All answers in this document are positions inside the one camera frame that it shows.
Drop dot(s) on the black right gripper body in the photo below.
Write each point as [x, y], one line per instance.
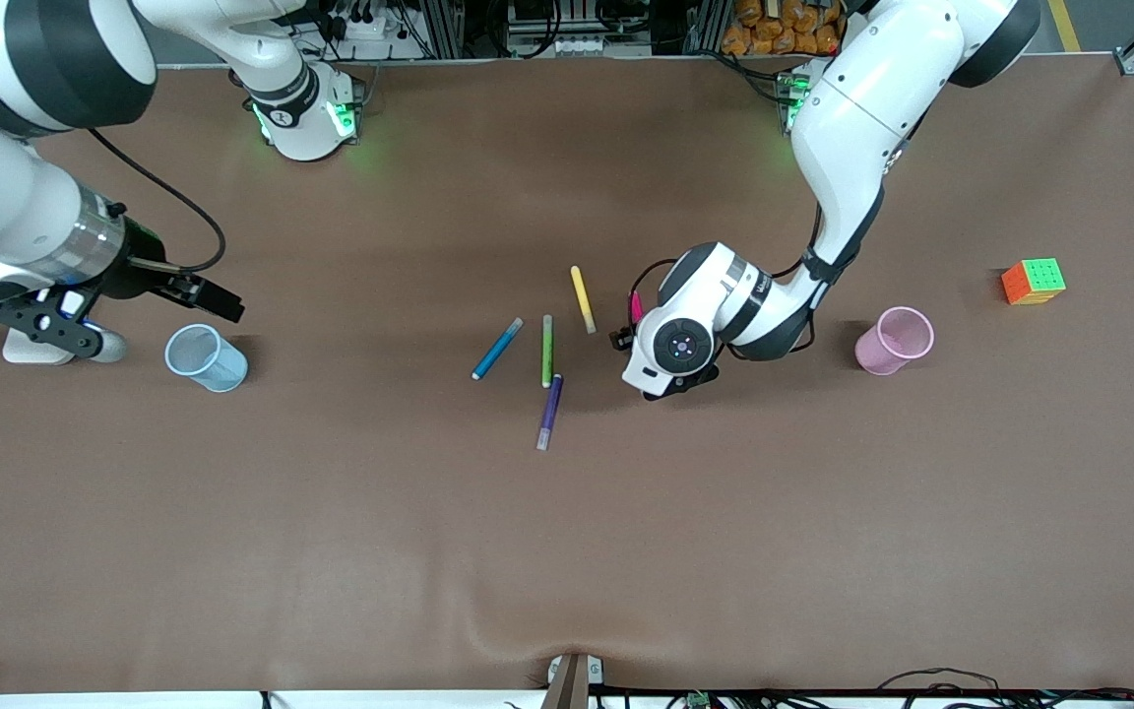
[141, 266]

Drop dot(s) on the pink marker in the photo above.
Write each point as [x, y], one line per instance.
[637, 307]

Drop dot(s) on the blue marker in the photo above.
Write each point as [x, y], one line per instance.
[498, 349]

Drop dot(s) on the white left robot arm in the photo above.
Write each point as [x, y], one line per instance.
[852, 128]

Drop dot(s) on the yellow marker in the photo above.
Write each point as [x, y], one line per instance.
[583, 298]

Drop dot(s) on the translucent blue plastic cup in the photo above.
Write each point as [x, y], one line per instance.
[208, 362]

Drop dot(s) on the green marker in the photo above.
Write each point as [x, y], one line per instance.
[547, 352]

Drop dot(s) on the purple marker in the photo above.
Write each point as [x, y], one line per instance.
[550, 412]

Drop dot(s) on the white desk lamp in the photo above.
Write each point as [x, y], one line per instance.
[31, 353]

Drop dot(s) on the translucent pink plastic cup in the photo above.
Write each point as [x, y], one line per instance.
[887, 350]

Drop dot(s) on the white terminal block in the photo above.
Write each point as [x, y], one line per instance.
[557, 45]

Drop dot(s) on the white power strip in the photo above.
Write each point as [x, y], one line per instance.
[370, 28]

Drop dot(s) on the orange snack bags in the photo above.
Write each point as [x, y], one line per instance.
[774, 28]

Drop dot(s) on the small green circuit board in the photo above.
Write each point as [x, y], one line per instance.
[697, 700]

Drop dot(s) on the colourful puzzle cube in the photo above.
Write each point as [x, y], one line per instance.
[1033, 283]

